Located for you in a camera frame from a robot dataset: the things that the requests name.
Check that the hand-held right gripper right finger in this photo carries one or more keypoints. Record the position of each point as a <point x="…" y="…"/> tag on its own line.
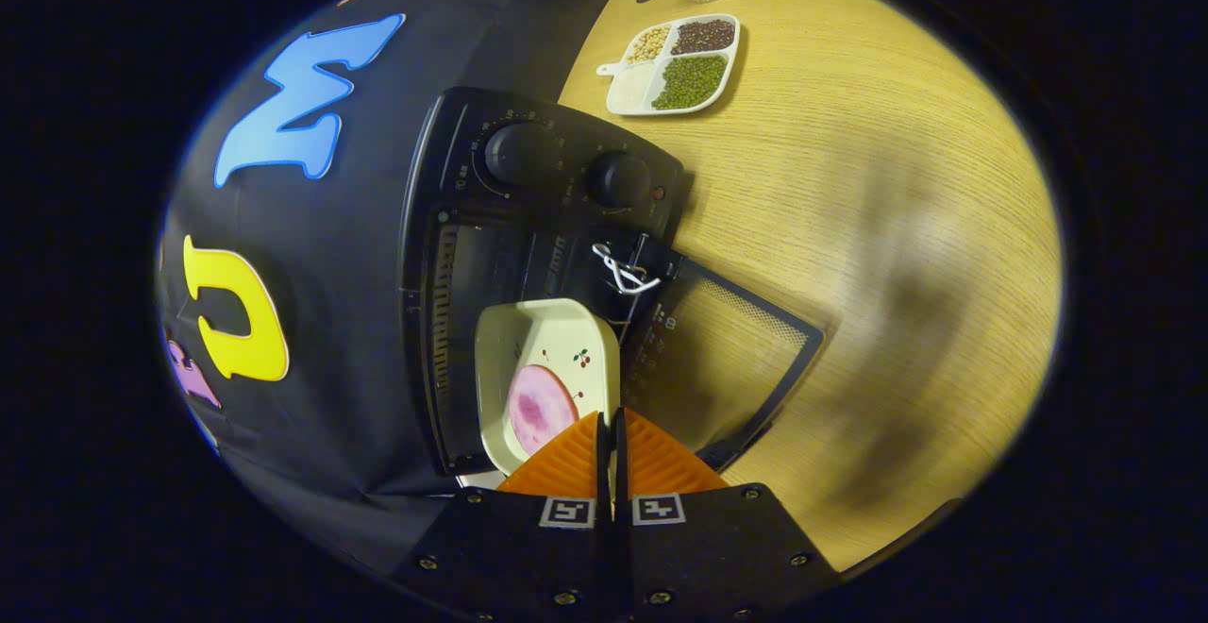
<point x="717" y="547"/>

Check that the white divided dish with beans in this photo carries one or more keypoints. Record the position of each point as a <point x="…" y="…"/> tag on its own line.
<point x="689" y="80"/>

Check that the pink ham slice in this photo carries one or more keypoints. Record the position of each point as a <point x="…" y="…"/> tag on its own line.
<point x="540" y="411"/>

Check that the black electric oven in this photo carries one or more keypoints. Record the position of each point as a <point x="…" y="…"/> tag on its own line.
<point x="557" y="160"/>

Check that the cream baking dish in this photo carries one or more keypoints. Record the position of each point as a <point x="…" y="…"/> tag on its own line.
<point x="547" y="330"/>

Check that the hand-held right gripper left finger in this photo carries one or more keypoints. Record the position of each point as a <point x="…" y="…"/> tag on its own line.
<point x="528" y="547"/>

